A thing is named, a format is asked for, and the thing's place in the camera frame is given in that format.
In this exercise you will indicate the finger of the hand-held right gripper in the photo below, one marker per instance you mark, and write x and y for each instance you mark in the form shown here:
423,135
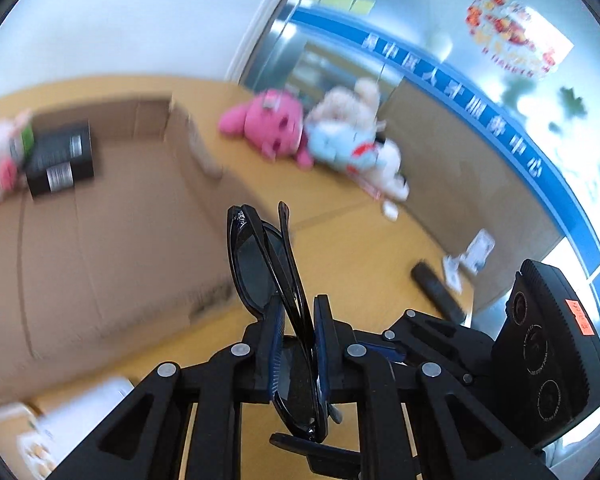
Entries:
430,350
450,327

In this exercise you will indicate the light blue plush toy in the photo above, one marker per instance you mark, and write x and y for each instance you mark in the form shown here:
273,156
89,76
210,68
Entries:
335,147

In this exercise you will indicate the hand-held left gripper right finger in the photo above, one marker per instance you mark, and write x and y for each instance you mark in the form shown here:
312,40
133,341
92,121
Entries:
321,345

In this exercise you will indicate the blue banner strip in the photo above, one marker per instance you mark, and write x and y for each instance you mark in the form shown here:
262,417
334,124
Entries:
480,110

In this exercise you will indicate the wooden desktop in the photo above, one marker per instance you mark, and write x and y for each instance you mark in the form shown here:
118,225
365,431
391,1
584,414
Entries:
340,250

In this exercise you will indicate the brown cardboard box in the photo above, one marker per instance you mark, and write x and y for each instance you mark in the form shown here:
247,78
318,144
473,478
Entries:
105,240

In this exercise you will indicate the black sunglasses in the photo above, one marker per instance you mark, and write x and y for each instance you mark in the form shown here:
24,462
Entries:
252,270

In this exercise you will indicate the white printed carton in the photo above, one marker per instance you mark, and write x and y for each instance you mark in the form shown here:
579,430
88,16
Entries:
80,410

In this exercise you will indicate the black box with white labels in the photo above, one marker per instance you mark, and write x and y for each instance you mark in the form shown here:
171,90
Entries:
60,157

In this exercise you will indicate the white plush toy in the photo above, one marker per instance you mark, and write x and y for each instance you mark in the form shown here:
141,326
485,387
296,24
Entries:
392,165

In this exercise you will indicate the pink transparent pen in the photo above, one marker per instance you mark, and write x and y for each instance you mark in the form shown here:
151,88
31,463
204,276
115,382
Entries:
367,186

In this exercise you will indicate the black remote control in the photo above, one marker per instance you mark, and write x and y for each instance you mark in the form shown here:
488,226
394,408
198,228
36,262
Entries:
437,292

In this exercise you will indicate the white printed packet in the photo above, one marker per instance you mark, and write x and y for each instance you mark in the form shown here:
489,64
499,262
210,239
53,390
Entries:
475,250

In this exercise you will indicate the cream fluffy plush toy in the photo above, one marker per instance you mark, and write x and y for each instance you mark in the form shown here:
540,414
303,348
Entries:
345,102

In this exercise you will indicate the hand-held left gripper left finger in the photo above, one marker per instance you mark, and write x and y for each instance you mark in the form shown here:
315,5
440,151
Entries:
276,360

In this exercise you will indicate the pink bear plush toy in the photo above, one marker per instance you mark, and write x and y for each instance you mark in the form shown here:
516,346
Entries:
265,120

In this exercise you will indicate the white earbuds case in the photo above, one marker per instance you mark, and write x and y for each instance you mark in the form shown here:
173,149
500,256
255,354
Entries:
390,211

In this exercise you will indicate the red window decal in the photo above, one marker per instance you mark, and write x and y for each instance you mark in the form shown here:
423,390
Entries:
515,35

